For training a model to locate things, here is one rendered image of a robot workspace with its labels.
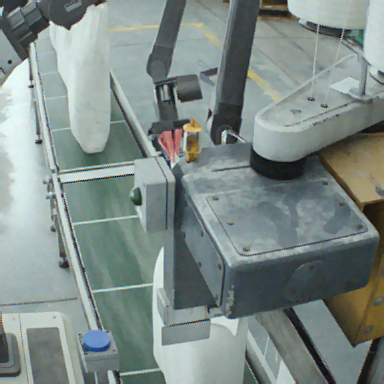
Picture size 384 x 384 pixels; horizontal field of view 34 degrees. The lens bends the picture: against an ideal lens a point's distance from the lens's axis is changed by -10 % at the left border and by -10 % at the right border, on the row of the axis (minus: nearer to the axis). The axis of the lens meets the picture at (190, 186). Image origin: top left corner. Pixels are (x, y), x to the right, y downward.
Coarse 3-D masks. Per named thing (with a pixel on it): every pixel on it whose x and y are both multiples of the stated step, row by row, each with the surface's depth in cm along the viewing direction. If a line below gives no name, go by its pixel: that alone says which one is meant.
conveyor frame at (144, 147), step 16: (32, 48) 426; (32, 64) 435; (112, 80) 374; (128, 112) 336; (48, 144) 302; (144, 144) 307; (48, 160) 317; (64, 176) 286; (80, 176) 286; (96, 176) 287; (112, 176) 288
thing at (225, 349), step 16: (176, 160) 165; (160, 256) 172; (160, 272) 168; (160, 320) 170; (224, 320) 144; (240, 320) 146; (160, 336) 172; (224, 336) 146; (240, 336) 149; (160, 352) 181; (176, 352) 159; (192, 352) 149; (208, 352) 148; (224, 352) 148; (240, 352) 150; (160, 368) 187; (176, 368) 161; (192, 368) 152; (208, 368) 151; (224, 368) 151; (240, 368) 153
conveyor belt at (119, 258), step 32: (64, 192) 274; (96, 192) 275; (128, 192) 276; (96, 224) 255; (128, 224) 256; (96, 256) 237; (128, 256) 239; (96, 288) 222; (128, 288) 223; (128, 320) 209; (128, 352) 195
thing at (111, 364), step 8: (80, 336) 137; (112, 336) 137; (80, 344) 134; (112, 344) 135; (80, 352) 138; (88, 352) 132; (96, 352) 133; (104, 352) 133; (112, 352) 133; (88, 360) 132; (96, 360) 133; (104, 360) 133; (112, 360) 134; (88, 368) 133; (96, 368) 134; (104, 368) 135; (112, 368) 135
